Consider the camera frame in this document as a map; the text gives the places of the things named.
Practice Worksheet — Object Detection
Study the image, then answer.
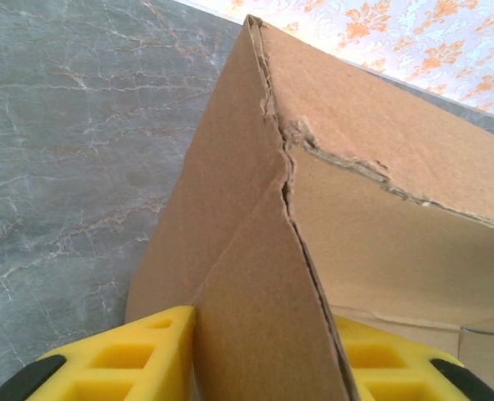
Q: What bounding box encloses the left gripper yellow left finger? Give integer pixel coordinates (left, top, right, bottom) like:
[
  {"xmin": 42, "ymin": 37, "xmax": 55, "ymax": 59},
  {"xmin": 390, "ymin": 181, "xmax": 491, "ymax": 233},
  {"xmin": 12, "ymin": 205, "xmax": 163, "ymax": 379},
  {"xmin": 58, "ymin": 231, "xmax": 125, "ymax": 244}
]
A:
[{"xmin": 0, "ymin": 304, "xmax": 197, "ymax": 401}]

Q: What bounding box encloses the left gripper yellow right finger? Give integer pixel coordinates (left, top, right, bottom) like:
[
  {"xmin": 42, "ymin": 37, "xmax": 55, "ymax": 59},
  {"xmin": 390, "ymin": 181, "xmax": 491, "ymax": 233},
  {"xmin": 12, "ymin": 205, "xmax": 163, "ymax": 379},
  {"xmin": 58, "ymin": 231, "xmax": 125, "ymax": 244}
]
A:
[{"xmin": 334, "ymin": 315, "xmax": 494, "ymax": 401}]

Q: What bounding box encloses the brown cardboard box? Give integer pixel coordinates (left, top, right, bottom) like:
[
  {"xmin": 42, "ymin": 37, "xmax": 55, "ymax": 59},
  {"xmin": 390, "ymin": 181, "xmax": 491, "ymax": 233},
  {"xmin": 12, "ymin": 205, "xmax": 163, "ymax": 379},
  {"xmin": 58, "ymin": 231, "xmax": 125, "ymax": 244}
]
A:
[{"xmin": 125, "ymin": 14, "xmax": 494, "ymax": 401}]

